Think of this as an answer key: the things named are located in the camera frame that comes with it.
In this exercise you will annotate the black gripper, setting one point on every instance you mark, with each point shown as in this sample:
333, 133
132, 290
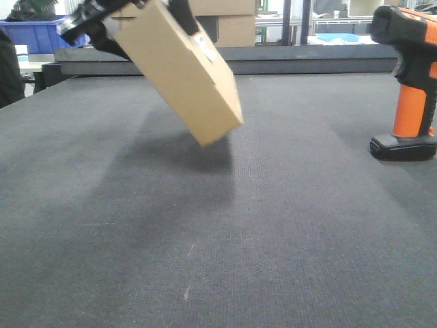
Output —
93, 18

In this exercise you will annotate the brown cardboard package box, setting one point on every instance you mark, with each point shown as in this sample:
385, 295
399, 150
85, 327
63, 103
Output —
202, 93

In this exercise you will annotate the orange black barcode scanner gun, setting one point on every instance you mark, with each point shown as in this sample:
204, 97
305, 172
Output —
413, 35

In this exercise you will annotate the large cardboard box with print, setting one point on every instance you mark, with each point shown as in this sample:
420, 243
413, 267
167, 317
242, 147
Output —
236, 20

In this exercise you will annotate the white barcode label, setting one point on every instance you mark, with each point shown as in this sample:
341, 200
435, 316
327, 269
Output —
203, 43

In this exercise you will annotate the blue plastic crate background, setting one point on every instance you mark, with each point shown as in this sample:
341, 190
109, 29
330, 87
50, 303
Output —
41, 37

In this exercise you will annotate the light blue tray background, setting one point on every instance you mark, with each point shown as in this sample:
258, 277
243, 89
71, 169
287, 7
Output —
340, 38

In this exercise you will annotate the black garment at left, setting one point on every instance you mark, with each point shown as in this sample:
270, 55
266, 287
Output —
12, 86

